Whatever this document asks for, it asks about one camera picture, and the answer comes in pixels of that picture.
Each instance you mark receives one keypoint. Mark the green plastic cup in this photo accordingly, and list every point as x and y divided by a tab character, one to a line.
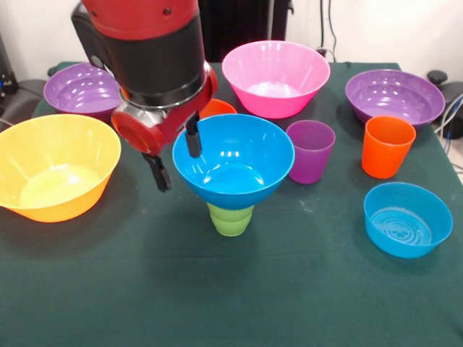
229	226

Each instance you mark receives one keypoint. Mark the deep blue plastic bowl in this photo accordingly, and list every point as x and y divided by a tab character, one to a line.
235	195

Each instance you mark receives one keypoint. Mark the pink plastic bowl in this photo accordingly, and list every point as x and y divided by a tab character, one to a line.
275	105

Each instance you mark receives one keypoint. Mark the orange plastic bowl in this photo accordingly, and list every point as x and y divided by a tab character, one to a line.
218	107

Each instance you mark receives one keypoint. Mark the purple plastic bowl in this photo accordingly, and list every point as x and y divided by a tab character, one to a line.
394	110
72	97

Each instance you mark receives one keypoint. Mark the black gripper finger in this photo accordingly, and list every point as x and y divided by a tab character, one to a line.
162	179
193	144

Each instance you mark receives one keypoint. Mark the yellow plastic bowl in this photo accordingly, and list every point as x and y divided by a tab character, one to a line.
54	188

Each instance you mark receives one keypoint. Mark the dark green table cloth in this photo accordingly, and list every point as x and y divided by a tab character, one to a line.
231	289

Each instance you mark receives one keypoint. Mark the black round knob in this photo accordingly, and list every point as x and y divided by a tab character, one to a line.
437	76

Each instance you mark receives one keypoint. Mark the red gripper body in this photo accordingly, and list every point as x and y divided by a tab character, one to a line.
135	132

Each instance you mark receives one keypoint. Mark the low blue plastic bowl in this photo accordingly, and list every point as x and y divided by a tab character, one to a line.
398	244

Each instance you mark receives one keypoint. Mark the black device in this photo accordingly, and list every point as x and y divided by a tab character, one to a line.
7	83

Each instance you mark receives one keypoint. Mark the purple plastic cup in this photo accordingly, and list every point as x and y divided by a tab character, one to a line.
313	166

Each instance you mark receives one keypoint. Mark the orange plastic cup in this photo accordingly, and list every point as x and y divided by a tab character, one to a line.
383	159

